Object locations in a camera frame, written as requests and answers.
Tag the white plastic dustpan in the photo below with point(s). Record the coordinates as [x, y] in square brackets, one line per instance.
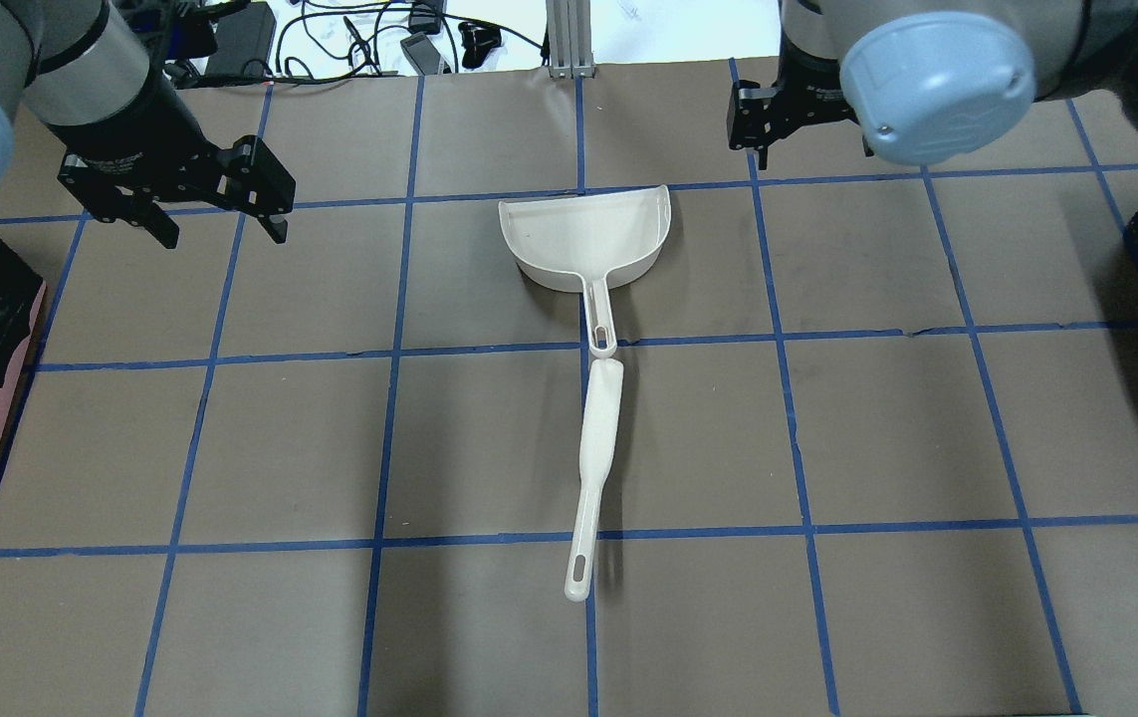
[589, 245]

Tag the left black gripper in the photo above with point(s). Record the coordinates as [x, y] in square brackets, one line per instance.
[152, 121]

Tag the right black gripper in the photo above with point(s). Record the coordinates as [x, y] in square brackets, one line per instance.
[813, 91]

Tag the white hand brush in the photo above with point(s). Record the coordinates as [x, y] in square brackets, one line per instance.
[598, 437]

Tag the black power adapter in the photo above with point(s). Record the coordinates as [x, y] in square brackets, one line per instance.
[244, 39]

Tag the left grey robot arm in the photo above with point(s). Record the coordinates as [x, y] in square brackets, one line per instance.
[68, 61]

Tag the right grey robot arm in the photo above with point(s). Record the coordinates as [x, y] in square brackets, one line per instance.
[929, 80]

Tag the aluminium frame post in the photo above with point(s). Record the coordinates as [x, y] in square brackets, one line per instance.
[568, 39]

